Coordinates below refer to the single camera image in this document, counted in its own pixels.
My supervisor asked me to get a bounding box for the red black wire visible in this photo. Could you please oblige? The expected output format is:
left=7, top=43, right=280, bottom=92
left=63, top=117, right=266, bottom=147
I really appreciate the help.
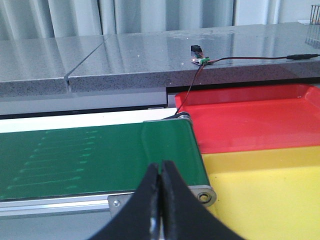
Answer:
left=176, top=53, right=320, bottom=114

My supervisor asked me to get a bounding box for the small green circuit board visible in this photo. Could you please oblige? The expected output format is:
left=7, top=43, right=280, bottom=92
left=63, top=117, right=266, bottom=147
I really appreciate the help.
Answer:
left=190, top=45, right=212, bottom=66

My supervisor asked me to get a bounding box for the aluminium conveyor frame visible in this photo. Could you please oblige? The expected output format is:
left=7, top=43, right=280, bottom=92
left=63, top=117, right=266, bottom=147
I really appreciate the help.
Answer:
left=0, top=112, right=217, bottom=221

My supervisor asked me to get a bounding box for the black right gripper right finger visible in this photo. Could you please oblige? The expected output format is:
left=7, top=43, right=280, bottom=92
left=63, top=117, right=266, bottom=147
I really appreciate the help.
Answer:
left=160, top=160, right=243, bottom=240

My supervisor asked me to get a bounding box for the yellow tray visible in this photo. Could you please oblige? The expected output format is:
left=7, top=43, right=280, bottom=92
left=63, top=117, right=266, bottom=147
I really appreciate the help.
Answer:
left=203, top=146, right=320, bottom=240

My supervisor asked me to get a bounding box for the grey stone bench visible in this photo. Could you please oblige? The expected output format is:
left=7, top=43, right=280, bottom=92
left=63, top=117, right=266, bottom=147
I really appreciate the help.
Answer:
left=0, top=22, right=320, bottom=98

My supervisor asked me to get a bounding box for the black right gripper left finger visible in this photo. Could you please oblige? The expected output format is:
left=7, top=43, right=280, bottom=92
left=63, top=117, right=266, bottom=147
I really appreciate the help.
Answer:
left=90, top=163, right=160, bottom=240

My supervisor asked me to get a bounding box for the red tray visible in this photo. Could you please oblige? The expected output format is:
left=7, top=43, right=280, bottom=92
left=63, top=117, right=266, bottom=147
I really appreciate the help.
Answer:
left=175, top=84, right=320, bottom=154

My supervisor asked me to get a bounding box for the white curtain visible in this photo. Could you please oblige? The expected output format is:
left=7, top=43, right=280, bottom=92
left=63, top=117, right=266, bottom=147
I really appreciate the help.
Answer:
left=0, top=0, right=315, bottom=40

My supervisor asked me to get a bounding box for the metal wire rack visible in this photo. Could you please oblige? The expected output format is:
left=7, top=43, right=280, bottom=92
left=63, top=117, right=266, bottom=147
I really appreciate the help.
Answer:
left=309, top=4, right=320, bottom=25

